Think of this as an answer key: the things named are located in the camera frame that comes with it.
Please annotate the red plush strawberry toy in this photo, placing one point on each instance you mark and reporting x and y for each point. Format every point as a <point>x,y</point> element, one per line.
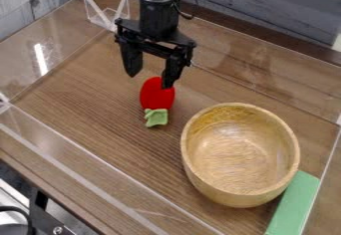
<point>157,101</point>

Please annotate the black table leg bracket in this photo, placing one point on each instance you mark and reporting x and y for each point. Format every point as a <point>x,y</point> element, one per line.
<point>44,222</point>

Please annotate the clear acrylic enclosure wall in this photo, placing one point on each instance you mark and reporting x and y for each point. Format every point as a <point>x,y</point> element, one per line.
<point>72,131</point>

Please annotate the clear acrylic corner bracket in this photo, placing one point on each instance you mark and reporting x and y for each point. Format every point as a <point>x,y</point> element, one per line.
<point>105,17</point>

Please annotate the wooden bowl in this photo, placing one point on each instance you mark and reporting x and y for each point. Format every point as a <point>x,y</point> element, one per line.
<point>240,154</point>

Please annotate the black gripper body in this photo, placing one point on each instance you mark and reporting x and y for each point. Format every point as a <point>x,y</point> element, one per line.
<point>154,34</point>

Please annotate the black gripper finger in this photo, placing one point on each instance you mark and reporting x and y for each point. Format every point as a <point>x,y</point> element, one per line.
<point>133,58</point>
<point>177,60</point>

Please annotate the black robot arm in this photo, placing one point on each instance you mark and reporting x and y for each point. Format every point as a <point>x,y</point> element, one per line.
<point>154,34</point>

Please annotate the green foam block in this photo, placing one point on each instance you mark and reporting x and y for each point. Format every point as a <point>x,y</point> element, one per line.
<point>292,211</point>

